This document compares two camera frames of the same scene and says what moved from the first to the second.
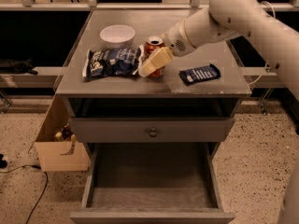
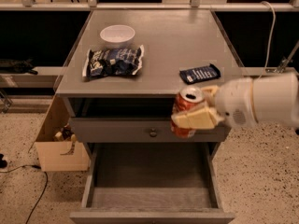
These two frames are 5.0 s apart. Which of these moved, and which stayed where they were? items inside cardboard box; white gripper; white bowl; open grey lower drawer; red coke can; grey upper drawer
Moved: white gripper; red coke can
Stayed: items inside cardboard box; white bowl; open grey lower drawer; grey upper drawer
